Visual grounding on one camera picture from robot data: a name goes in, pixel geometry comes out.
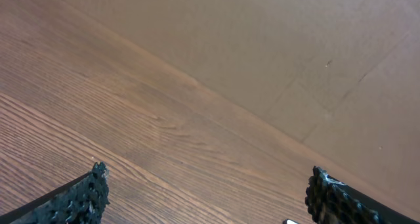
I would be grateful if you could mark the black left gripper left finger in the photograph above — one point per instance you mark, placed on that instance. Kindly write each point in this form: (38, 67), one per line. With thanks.
(81, 201)

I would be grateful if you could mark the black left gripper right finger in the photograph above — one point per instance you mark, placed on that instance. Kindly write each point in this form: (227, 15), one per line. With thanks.
(330, 201)

